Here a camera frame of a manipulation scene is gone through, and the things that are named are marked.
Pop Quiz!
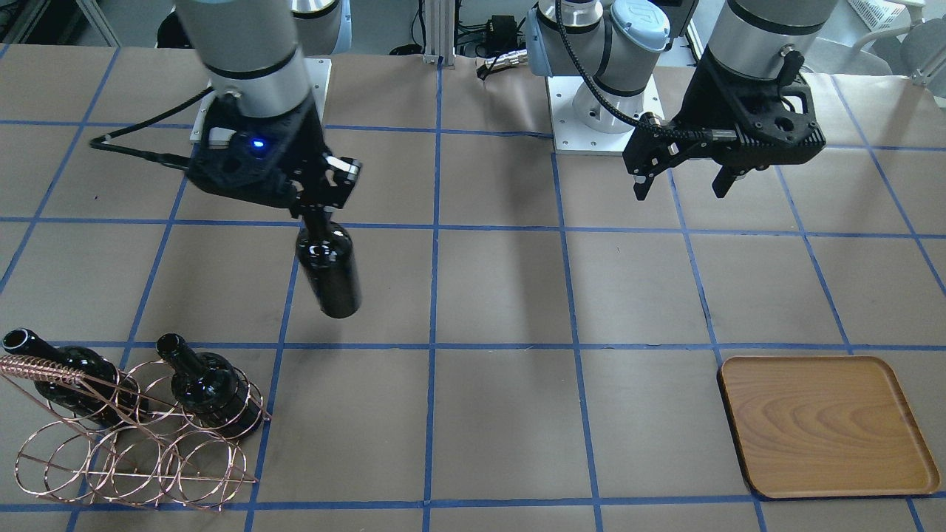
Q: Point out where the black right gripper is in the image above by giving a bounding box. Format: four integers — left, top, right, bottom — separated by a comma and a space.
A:
186, 95, 362, 218

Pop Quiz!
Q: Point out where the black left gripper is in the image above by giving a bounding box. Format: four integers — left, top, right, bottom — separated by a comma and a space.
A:
624, 48, 826, 201

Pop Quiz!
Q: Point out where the dark glass wine bottle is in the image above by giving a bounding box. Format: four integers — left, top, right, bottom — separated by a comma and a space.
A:
295, 209, 361, 318

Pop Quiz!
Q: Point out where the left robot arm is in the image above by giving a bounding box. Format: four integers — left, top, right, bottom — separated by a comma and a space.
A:
525, 1, 836, 201

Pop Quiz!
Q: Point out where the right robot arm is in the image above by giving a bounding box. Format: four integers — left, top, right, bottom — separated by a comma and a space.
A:
175, 1, 361, 219

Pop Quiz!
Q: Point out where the dark wine bottle in rack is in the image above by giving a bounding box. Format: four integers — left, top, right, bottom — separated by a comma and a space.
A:
155, 333, 262, 439

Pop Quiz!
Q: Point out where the wooden tray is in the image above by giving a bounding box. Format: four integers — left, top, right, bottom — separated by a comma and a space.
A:
718, 355, 942, 499

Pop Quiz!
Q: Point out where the black power adapter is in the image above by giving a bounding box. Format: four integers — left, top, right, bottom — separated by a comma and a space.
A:
484, 15, 518, 48

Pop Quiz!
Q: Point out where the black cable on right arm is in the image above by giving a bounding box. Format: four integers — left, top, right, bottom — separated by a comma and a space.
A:
90, 86, 215, 171

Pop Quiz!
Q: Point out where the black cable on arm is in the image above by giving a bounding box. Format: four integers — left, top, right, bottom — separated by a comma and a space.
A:
556, 0, 710, 141
90, 86, 215, 171

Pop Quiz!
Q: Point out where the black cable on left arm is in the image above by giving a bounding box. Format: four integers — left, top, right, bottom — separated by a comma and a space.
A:
556, 0, 710, 141

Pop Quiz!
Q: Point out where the aluminium frame post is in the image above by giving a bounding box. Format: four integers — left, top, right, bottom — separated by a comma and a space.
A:
421, 0, 456, 69

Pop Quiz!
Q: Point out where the copper wire bottle rack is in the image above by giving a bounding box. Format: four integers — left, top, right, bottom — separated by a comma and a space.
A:
13, 361, 258, 511

